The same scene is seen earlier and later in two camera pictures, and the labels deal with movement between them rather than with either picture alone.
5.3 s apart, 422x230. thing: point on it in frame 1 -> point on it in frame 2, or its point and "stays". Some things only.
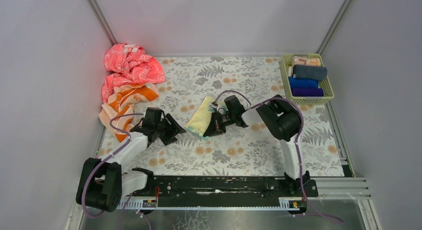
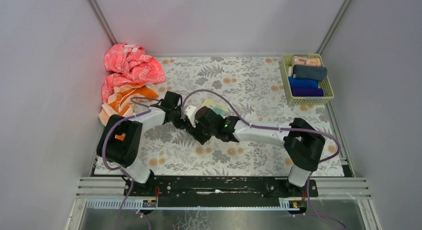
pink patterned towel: (129, 64) stays
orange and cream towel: (120, 104) stays
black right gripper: (215, 122) -> (200, 131)
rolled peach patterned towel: (309, 61) stays
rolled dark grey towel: (318, 72) stays
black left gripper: (165, 130) -> (179, 122)
